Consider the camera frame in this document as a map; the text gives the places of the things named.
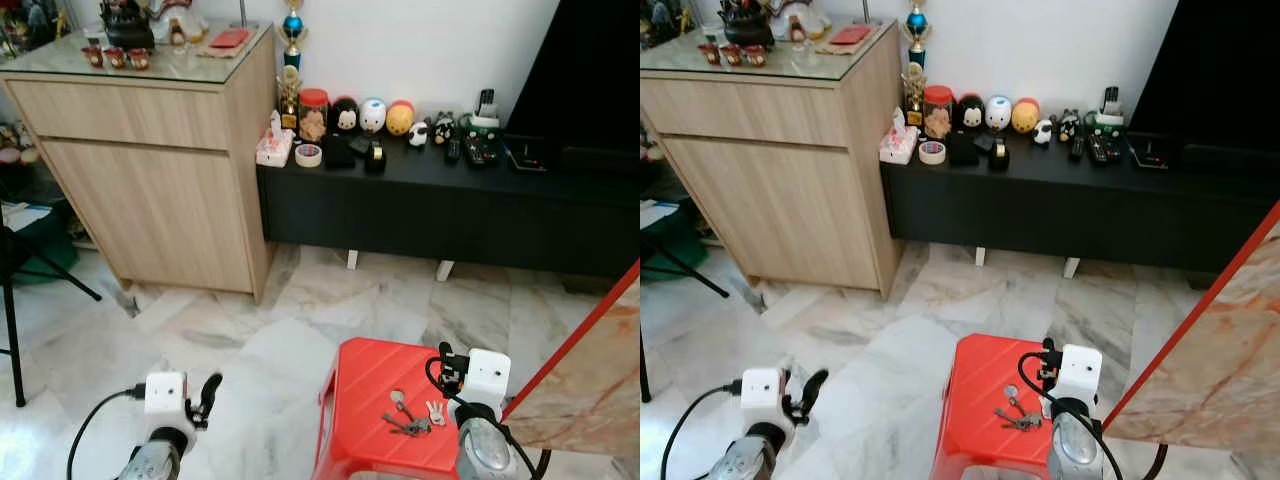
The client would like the bunch of silver keys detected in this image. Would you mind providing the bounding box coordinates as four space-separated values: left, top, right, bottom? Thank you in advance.
993 384 1053 434
380 389 449 439

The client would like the red plastic stool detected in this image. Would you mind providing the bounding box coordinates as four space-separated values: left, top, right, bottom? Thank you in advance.
311 337 533 480
929 333 1113 480

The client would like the marble table with red edge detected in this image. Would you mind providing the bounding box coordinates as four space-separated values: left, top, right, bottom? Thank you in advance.
1102 199 1280 458
499 259 641 463

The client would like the black low console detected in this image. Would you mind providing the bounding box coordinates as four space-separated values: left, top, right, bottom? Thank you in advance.
256 138 641 285
879 133 1280 280

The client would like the black tripod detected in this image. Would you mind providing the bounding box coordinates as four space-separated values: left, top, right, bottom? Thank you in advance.
640 233 732 403
0 223 103 408

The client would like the light wooden cabinet glass top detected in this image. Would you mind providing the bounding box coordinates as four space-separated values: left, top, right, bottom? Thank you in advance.
0 20 280 304
640 18 907 300

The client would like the wide black remote control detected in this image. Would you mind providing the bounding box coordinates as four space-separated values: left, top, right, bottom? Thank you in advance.
1087 132 1124 166
462 134 502 169

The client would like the green bin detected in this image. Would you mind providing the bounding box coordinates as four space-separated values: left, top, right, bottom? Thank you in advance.
0 200 80 287
640 200 702 282

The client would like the black flat tray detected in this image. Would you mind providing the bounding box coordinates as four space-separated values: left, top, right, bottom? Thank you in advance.
502 134 550 174
1127 131 1172 170

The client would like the black wallet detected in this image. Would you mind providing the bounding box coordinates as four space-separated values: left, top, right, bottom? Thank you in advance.
321 134 358 170
945 131 982 167

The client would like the yellow red round plush toy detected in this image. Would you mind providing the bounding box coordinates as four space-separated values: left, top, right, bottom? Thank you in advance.
385 99 417 138
1010 96 1042 136

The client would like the black round plush toy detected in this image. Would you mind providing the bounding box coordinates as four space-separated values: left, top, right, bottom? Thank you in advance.
954 93 987 132
329 96 361 137

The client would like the pink white tissue pack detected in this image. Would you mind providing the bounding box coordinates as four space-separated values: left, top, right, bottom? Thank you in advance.
879 107 922 165
254 111 297 167

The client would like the clear jar with red lid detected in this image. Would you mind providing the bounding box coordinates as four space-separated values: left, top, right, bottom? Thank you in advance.
297 87 332 144
921 84 956 140

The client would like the small gold trophy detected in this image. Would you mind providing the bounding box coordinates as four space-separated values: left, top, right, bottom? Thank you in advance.
902 62 927 129
277 65 304 132

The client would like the black television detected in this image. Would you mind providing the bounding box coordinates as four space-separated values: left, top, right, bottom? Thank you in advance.
1128 0 1280 173
503 0 641 177

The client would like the tall blue gold trophy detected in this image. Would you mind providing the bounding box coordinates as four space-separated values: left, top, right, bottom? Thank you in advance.
279 0 309 72
904 0 934 71

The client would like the white porcelain figurine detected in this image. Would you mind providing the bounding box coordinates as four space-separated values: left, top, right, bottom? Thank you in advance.
152 0 210 47
776 0 832 44

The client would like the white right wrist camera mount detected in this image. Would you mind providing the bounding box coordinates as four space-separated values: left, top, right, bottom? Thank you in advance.
1054 344 1105 407
461 348 514 412

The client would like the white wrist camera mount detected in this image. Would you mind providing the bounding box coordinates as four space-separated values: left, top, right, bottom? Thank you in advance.
740 366 793 417
143 371 192 418
461 348 514 412
1054 344 1105 407

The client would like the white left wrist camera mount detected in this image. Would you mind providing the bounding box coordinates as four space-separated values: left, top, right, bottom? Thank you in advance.
143 371 192 418
740 366 793 417

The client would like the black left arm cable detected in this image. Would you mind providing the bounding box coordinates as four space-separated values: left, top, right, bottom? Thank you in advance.
660 379 744 480
66 387 148 480

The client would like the cordless phone on green base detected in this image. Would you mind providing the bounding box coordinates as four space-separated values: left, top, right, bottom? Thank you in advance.
1092 85 1127 137
469 87 502 140

